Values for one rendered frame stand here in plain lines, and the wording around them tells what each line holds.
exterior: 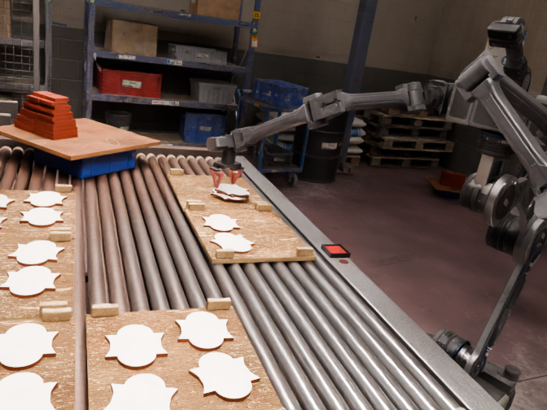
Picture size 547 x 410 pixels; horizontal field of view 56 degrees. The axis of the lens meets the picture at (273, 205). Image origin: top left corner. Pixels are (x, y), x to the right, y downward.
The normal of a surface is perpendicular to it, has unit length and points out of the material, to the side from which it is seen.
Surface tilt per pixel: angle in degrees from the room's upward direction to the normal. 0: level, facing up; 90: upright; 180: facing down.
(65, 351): 0
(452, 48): 90
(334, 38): 90
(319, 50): 90
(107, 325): 0
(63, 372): 0
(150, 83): 90
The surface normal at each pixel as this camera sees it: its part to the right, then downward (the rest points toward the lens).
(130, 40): 0.43, 0.34
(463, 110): -0.72, 0.13
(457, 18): -0.91, 0.00
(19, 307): 0.15, -0.93
